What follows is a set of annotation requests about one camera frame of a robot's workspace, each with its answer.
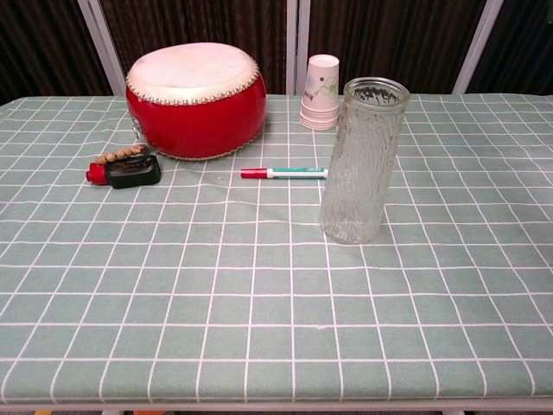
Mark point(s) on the green checked tablecloth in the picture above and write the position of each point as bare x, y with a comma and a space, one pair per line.
216, 281

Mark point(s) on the clear textured glass vase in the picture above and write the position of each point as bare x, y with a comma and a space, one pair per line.
358, 194

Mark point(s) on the stack of paper cups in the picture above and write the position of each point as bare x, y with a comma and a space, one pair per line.
322, 91

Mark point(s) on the red drum white skin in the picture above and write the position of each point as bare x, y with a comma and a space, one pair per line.
194, 116

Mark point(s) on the white partition frame post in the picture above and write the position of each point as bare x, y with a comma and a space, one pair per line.
298, 43
477, 47
103, 47

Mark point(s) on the dark brown partition panel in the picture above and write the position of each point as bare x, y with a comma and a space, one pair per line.
43, 47
194, 26
397, 39
523, 47

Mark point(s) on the red capped marker pen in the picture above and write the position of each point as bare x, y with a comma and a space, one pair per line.
294, 173

